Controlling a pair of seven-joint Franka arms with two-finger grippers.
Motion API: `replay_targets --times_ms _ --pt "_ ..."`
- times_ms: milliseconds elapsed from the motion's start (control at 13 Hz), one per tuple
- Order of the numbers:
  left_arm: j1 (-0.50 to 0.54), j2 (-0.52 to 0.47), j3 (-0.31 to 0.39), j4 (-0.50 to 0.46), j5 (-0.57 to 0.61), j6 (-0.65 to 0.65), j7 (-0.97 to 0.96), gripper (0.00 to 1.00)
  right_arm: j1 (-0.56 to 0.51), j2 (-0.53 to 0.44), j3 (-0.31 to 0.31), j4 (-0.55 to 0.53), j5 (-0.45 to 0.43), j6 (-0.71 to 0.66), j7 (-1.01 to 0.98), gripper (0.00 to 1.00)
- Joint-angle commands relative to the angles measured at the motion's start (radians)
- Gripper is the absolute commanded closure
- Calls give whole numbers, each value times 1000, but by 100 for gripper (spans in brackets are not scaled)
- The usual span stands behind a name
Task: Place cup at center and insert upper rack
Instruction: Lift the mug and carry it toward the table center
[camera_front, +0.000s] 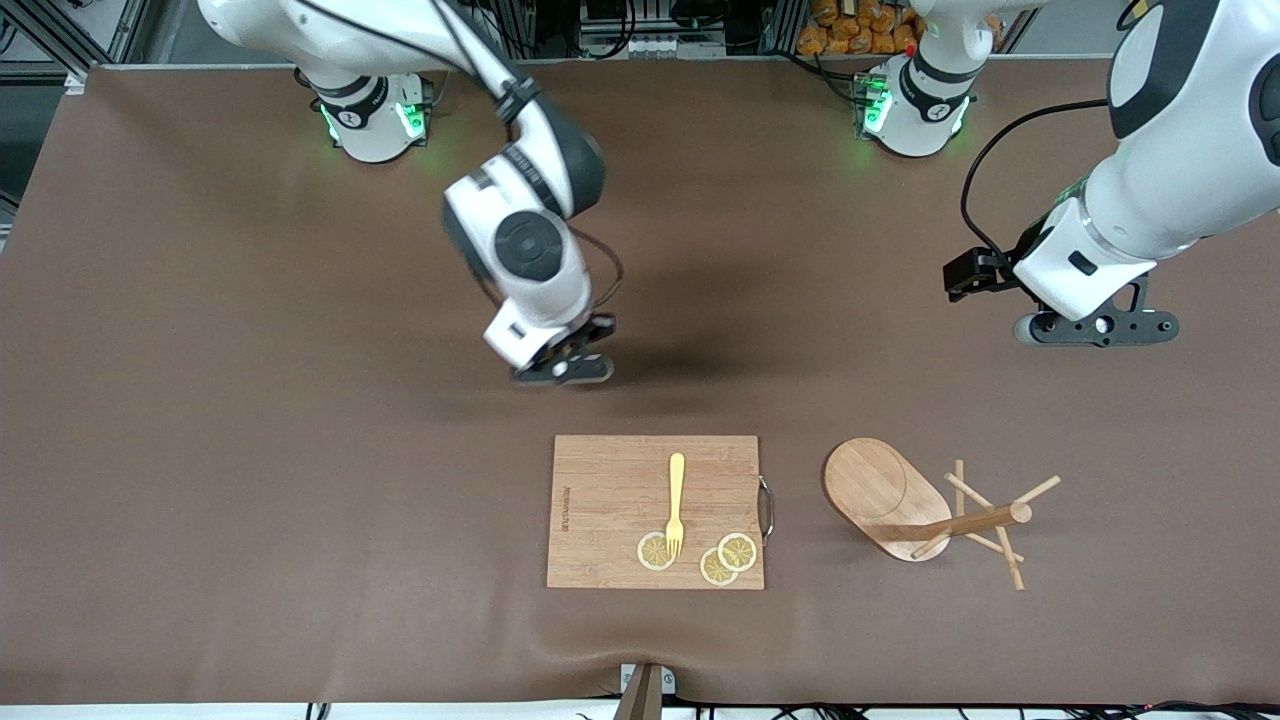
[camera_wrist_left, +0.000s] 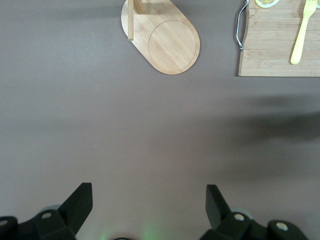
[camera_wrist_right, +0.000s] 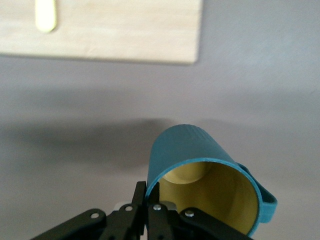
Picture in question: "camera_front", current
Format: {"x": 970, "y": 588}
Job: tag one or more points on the bamboo cutting board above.
{"x": 610, "y": 510}

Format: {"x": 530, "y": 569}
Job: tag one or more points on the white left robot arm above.
{"x": 1180, "y": 150}

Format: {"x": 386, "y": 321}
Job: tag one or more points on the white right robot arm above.
{"x": 530, "y": 300}

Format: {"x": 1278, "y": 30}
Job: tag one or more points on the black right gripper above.
{"x": 598, "y": 327}

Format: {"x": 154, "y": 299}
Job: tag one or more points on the wooden mug tree rack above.
{"x": 865, "y": 480}

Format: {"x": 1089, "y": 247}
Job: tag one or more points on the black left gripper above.
{"x": 1003, "y": 271}

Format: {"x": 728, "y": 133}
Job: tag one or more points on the table cover mat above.
{"x": 250, "y": 400}

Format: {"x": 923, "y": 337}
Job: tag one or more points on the yellow plastic fork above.
{"x": 677, "y": 490}

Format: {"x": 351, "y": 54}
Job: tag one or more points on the front camera support post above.
{"x": 640, "y": 695}

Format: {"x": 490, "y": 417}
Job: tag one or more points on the lemon slice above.
{"x": 715, "y": 570}
{"x": 652, "y": 553}
{"x": 740, "y": 550}

